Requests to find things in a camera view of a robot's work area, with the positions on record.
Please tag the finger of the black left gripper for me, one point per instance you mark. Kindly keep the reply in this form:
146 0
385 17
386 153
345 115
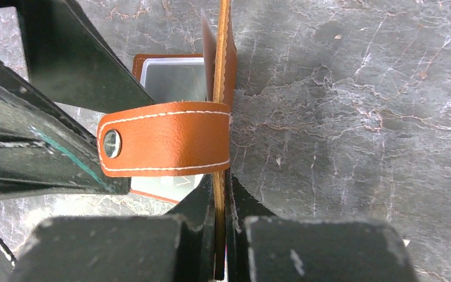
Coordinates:
70 62
43 150

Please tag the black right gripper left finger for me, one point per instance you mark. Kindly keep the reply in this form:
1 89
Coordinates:
176 246

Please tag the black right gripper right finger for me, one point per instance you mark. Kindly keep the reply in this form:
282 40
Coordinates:
262 246

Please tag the brown leather card holder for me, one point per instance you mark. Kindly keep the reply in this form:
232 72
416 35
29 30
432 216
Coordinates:
180 138

